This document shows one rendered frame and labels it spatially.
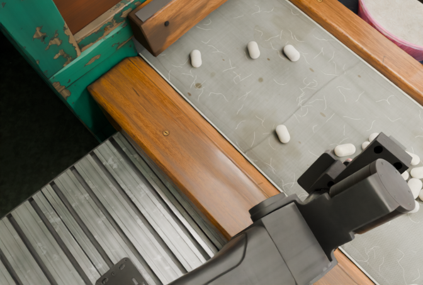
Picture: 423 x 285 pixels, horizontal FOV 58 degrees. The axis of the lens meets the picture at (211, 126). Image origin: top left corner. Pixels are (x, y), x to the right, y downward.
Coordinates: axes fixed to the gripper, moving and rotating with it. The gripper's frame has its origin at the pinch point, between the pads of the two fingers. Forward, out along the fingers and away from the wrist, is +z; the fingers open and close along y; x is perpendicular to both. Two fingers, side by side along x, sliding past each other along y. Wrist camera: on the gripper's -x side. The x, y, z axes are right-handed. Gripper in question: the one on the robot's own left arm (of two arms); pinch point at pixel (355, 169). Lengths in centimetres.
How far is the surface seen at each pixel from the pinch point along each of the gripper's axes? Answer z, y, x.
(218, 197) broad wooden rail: -9.8, 11.9, 14.9
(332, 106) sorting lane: 12.1, 9.7, -0.6
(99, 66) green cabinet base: -10.4, 42.6, 13.1
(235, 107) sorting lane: 2.4, 21.7, 7.8
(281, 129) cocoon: 2.8, 12.8, 5.0
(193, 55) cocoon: 2.2, 33.9, 5.6
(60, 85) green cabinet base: -17.6, 42.5, 15.8
